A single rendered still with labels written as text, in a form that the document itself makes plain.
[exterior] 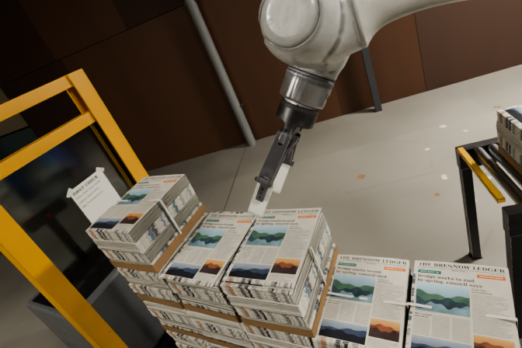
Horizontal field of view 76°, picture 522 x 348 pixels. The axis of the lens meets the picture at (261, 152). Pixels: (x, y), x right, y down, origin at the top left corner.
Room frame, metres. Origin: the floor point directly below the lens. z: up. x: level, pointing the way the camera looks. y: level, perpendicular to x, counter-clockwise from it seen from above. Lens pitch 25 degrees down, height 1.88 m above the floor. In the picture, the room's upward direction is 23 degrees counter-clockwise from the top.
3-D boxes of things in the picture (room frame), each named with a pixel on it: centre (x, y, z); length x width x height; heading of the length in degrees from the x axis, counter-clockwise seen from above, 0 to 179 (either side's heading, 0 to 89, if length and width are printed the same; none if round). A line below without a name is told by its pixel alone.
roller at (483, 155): (1.15, -0.95, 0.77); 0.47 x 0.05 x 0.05; 162
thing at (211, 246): (1.12, 0.34, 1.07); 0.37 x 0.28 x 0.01; 143
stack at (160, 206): (1.32, 0.57, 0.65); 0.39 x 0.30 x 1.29; 144
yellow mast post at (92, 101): (1.84, 0.73, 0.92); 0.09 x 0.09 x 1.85; 54
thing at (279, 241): (0.98, 0.09, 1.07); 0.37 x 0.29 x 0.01; 145
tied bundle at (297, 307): (0.97, 0.09, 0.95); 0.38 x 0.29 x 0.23; 145
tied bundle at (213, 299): (1.14, 0.33, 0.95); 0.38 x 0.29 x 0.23; 143
